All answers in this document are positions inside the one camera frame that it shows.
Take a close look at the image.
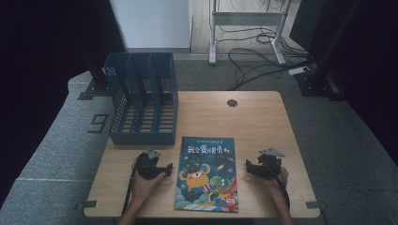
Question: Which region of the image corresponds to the black stand with slim post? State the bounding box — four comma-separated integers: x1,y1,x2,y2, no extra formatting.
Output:
78,55,113,101

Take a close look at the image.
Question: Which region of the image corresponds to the person's right hand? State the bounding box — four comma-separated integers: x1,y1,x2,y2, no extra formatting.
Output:
262,167,289,201

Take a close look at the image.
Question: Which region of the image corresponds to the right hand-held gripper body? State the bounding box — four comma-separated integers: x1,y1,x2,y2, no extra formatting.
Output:
257,147,285,180

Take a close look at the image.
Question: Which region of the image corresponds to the black stand with wide base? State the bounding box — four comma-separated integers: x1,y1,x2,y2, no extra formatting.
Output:
294,0,364,101

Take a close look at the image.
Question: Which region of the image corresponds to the tangle of black floor cables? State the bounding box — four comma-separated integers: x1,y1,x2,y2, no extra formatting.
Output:
215,0,314,92

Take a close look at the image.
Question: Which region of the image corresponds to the white board panel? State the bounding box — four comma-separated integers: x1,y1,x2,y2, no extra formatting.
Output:
109,0,191,53

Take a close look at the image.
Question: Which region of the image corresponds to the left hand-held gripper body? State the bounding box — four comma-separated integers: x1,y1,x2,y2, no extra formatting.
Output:
135,148,167,181

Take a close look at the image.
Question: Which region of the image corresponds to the person's left hand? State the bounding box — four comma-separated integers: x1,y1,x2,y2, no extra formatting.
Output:
130,157,167,204

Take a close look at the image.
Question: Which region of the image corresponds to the white power strip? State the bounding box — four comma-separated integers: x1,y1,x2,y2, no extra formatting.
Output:
288,66,311,77

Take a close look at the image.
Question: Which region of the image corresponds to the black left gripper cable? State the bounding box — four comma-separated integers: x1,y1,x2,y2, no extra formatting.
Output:
121,160,139,217

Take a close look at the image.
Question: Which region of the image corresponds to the blue cartoon picture book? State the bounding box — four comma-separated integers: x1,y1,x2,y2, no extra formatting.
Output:
174,136,239,214

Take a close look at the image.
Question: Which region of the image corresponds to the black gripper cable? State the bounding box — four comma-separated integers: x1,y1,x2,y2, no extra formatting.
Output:
121,160,139,217
266,162,291,211

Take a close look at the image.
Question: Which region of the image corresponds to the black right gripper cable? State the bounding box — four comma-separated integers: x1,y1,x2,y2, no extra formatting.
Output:
266,162,291,211

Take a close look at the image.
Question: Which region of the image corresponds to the white metal stand frame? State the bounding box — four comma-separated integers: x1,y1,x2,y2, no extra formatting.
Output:
208,0,294,66

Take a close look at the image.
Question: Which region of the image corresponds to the blue plastic file rack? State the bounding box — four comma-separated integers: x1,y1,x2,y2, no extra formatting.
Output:
103,52,180,146

